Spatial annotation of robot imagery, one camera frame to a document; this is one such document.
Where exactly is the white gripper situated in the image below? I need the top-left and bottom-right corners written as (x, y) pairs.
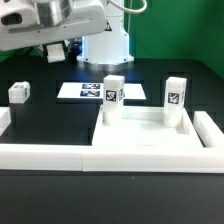
top-left (0, 0), bottom-right (107, 51)

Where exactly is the white square table top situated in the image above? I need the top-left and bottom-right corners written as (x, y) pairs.
top-left (92, 106), bottom-right (202, 148)

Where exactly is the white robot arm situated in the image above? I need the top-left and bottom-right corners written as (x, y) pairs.
top-left (0, 0), bottom-right (147, 71)

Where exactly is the white U-shaped fence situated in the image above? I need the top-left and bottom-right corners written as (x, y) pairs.
top-left (0, 111), bottom-right (224, 173)

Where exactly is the white marker base plate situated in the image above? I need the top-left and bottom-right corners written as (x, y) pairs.
top-left (57, 82), bottom-right (146, 100)

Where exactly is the white cable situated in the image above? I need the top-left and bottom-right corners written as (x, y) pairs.
top-left (108, 0), bottom-right (148, 15)

